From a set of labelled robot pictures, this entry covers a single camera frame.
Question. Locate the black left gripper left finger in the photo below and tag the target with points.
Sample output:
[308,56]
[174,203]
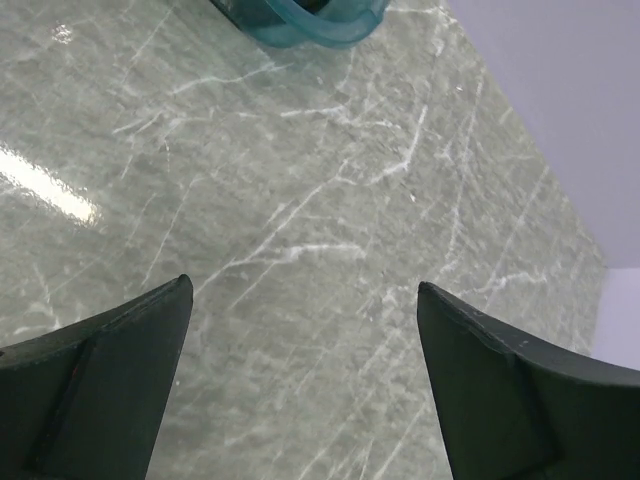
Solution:
[86,401]

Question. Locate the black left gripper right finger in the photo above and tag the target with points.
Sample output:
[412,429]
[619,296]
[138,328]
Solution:
[513,406]

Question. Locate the teal plastic basin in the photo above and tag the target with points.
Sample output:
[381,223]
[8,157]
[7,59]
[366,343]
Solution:
[334,24]

